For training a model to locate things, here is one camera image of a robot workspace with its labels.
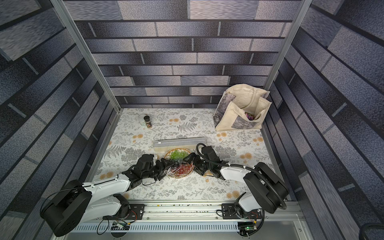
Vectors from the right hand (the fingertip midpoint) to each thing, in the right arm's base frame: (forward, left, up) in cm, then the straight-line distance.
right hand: (185, 163), depth 85 cm
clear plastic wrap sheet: (-3, +1, -2) cm, 4 cm away
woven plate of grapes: (+6, +6, -2) cm, 8 cm away
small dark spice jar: (+29, +29, +2) cm, 41 cm away
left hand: (-3, +7, +1) cm, 8 cm away
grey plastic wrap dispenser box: (+12, +15, +1) cm, 19 cm away
